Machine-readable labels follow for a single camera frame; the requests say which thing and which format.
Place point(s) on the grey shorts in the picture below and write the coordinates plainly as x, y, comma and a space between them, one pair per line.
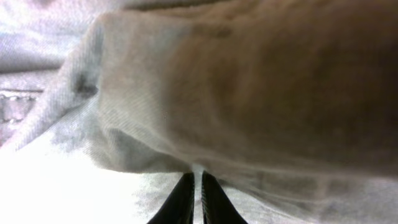
290, 105

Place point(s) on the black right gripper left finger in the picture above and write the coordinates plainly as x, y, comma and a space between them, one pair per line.
178, 208

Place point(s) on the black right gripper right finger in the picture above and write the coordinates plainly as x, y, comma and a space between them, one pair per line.
217, 207

